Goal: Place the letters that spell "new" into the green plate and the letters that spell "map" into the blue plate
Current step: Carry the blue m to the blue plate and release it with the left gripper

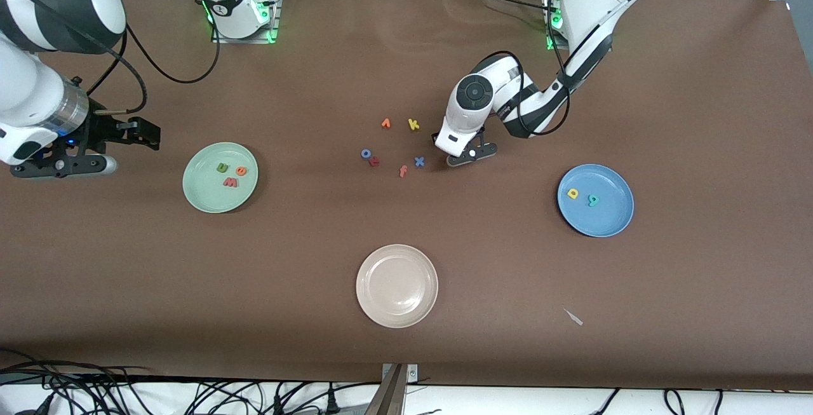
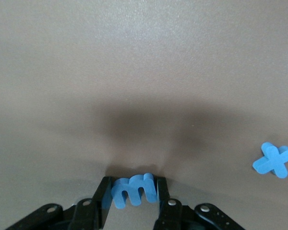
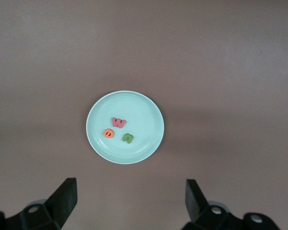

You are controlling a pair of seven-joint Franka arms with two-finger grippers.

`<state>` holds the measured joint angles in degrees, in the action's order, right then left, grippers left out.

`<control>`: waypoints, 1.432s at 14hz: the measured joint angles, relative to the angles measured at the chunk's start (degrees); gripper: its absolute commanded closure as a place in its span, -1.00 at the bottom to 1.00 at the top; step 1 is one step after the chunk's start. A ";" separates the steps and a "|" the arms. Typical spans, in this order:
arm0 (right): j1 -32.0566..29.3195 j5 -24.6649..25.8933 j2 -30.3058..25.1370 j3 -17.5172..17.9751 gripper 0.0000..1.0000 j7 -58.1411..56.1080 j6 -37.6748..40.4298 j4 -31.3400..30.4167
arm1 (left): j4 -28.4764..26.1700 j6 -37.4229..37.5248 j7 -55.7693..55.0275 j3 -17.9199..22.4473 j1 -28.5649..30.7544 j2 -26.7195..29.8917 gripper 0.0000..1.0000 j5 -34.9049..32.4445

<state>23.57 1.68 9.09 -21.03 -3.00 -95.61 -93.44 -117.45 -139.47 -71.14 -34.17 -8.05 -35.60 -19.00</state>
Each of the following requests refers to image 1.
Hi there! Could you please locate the green plate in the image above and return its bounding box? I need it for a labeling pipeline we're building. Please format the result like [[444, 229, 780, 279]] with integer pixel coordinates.
[[182, 142, 260, 214]]

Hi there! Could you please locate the brown table cover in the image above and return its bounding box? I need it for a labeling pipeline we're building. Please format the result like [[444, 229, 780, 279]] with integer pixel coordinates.
[[0, 0, 813, 391]]

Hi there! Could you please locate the blue plate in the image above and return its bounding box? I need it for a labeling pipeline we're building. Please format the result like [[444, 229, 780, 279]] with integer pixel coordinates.
[[557, 163, 635, 238]]

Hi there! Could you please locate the beige plate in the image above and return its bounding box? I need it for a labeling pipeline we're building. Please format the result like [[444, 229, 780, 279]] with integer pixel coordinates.
[[356, 244, 440, 329]]

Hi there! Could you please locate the aluminium table clamp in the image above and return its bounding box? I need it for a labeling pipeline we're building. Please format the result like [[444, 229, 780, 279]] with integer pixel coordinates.
[[381, 363, 419, 383]]

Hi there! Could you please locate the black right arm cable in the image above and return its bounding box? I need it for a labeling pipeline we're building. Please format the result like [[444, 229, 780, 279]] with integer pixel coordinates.
[[0, 0, 221, 116]]

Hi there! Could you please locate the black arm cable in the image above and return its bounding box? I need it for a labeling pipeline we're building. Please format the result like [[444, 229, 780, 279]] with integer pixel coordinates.
[[467, 0, 572, 139], [0, 0, 221, 116]]

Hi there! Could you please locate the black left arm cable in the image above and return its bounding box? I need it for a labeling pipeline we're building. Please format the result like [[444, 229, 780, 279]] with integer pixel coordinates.
[[467, 0, 572, 139]]

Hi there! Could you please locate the black floor cable tangle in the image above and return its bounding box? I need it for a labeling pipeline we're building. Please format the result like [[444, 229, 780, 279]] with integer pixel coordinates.
[[0, 351, 153, 415]]

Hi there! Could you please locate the grey metal post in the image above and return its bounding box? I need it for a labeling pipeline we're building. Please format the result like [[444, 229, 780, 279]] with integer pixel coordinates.
[[364, 364, 407, 415]]

